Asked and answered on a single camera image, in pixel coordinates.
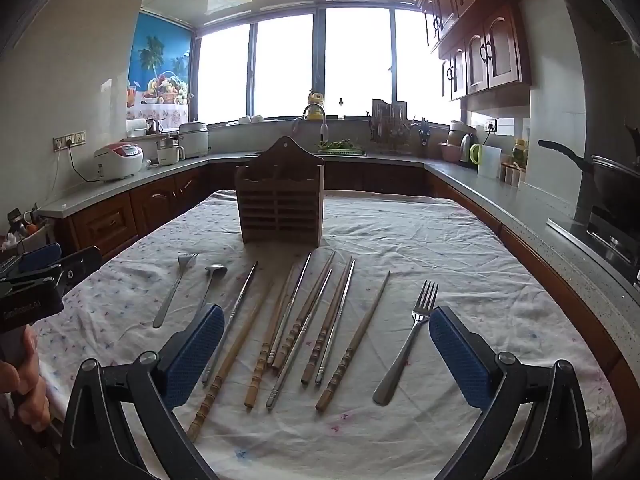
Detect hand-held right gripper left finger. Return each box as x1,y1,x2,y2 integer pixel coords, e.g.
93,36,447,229
60,302,226,480

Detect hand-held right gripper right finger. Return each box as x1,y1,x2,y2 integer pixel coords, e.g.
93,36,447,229
429,305,593,480

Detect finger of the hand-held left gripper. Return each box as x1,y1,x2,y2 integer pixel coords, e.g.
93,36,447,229
52,245,103,297
19,242,62,277

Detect wooden bamboo chopstick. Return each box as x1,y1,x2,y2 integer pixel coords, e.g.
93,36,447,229
315,270,392,412
300,257,354,386
186,280,277,443
271,250,337,372
243,264,299,408

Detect wooden utensil holder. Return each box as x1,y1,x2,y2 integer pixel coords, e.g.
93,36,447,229
235,136,326,248

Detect person's left hand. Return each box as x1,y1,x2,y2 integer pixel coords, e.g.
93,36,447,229
0,332,52,433

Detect wooden lower cabinets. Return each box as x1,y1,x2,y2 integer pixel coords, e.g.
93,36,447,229
50,160,623,386

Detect wooden cabinets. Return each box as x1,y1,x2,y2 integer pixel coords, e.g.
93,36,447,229
417,0,533,103
50,160,623,386

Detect large steel fork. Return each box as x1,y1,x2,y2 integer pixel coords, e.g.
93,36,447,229
372,280,440,407

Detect metal chopstick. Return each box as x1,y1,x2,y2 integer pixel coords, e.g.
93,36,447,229
265,268,334,410
266,252,313,367
201,261,259,386
315,258,357,386

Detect small steel fork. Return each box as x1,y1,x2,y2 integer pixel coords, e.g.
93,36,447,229
152,252,199,329

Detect steel spoon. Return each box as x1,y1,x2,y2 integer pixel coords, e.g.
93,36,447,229
197,264,228,311

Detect floral white tablecloth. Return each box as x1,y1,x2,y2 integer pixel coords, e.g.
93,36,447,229
30,189,628,480

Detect red and white rice cooker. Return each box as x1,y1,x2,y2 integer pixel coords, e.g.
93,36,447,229
94,143,145,182

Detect small white electric pot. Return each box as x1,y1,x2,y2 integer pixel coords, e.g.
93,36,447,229
156,135,186,167

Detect grey kitchen countertop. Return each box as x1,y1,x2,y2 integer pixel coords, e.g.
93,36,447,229
37,152,640,356

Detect large white rice cooker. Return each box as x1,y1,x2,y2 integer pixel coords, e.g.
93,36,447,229
178,120,210,160

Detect black gas stove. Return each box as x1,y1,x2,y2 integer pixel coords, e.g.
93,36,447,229
547,205,640,281

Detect row of white spice jars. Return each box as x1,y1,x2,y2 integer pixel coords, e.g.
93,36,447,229
500,161,523,188

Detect cluster of condiment bottles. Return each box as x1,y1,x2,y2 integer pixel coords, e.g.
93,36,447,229
510,139,530,171

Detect dark scissors holder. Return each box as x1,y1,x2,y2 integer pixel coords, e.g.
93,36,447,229
417,119,432,160

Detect beige lidded pot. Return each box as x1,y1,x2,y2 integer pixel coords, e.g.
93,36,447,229
448,121,473,146

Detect black wok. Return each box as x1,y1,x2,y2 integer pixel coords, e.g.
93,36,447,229
538,139,640,211

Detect green basket of vegetables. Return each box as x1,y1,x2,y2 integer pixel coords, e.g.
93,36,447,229
317,139,365,155

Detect chrome kitchen faucet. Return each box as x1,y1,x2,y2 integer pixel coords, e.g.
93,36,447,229
302,105,328,148

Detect large kitchen window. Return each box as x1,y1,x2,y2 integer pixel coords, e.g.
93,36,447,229
192,5,463,126

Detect wooden upper cabinets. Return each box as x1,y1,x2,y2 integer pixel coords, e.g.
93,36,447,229
417,0,533,103

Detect black power cable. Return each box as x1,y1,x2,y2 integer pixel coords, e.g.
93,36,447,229
57,142,101,183

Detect wall power outlet strip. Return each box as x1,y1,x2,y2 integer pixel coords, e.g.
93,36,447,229
53,131,87,152

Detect clear jug with green handle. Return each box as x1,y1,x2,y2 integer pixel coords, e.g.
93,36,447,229
469,143,502,179

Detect tropical fruit wall poster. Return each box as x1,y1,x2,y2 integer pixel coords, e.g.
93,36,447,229
125,10,193,121

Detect wire dish rack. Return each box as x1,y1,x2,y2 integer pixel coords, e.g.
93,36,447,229
369,99,416,153

